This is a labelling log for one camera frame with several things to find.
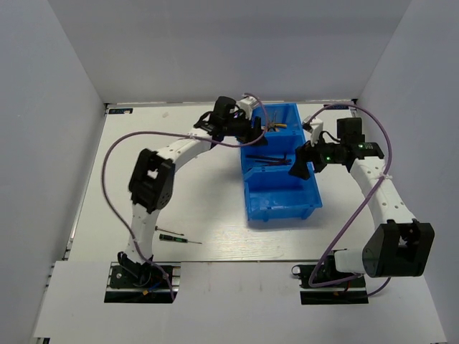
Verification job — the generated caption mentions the blue red handled screwdriver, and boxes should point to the blue red handled screwdriver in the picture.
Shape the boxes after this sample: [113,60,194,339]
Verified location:
[155,226,185,237]

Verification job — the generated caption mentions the blue plastic three-compartment bin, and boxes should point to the blue plastic three-compartment bin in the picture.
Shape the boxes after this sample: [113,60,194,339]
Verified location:
[240,103,323,229]

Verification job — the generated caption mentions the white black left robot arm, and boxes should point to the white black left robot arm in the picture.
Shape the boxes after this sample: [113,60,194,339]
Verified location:
[124,94,268,286]

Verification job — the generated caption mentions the table corner label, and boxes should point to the table corner label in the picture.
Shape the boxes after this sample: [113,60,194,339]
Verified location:
[323,103,349,110]
[108,108,133,115]

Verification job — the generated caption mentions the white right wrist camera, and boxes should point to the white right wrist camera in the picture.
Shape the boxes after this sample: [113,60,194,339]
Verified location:
[302,116,323,145]

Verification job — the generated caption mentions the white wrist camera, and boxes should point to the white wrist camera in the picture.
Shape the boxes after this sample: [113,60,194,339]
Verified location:
[236,94,259,118]
[302,116,323,145]

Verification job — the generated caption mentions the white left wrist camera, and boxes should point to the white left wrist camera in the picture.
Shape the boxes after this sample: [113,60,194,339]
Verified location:
[236,94,259,118]

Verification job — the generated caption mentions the black green handled screwdriver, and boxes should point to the black green handled screwdriver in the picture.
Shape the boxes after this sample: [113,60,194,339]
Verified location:
[159,234,202,244]

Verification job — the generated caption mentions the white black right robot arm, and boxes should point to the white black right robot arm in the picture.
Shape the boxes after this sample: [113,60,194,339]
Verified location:
[289,117,435,286]

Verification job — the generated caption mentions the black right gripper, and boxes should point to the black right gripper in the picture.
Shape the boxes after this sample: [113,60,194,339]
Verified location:
[288,130,344,180]

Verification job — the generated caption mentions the small brown hex key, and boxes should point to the small brown hex key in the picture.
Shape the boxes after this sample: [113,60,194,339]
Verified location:
[247,155,291,166]

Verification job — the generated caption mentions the left table corner label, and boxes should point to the left table corner label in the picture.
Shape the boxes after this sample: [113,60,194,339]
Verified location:
[108,108,133,115]

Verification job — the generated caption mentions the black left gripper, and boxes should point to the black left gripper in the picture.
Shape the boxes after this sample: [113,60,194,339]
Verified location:
[222,108,268,146]

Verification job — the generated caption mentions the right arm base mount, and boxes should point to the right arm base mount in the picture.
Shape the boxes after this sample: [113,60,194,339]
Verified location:
[291,263,369,305]

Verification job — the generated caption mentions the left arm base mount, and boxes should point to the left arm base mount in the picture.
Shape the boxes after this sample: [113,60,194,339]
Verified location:
[104,252,181,305]

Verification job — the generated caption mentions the right table corner label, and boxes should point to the right table corner label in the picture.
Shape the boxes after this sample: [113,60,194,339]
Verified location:
[323,103,349,110]

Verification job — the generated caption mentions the yellow needle-nose pliers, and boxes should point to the yellow needle-nose pliers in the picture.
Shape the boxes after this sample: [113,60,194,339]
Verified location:
[266,112,288,132]

